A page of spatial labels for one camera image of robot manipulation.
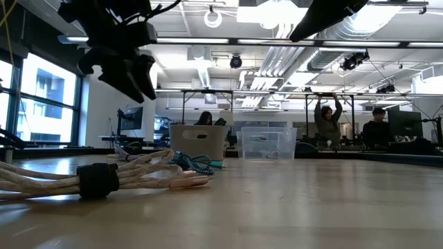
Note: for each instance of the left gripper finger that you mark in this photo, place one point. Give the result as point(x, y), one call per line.
point(121, 74)
point(147, 72)

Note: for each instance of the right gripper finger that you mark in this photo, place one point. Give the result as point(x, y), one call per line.
point(320, 15)

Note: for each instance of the black computer monitor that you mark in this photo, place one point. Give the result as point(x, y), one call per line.
point(133, 119)
point(405, 122)

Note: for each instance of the black ceiling track lights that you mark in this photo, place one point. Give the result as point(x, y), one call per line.
point(353, 60)
point(386, 89)

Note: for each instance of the person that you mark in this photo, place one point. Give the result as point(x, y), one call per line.
point(205, 119)
point(377, 131)
point(327, 128)

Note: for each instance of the black ceiling spotlight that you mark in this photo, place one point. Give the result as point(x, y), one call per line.
point(236, 61)

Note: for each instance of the white lampshade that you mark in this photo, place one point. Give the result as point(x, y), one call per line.
point(226, 115)

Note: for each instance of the white opaque plastic bin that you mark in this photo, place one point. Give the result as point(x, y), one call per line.
point(197, 148)

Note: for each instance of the clear plastic bin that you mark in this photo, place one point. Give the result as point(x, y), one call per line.
point(268, 138)

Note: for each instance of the dark chair back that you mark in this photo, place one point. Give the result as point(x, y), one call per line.
point(306, 148)

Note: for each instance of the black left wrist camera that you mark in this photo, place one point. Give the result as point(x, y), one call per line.
point(138, 34)

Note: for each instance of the silver ventilation duct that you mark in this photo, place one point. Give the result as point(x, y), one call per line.
point(332, 55)

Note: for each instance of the black metal workstation frame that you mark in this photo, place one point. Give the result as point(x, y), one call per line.
point(207, 91)
point(307, 117)

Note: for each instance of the window with dark frame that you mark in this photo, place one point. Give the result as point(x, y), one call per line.
point(45, 103)

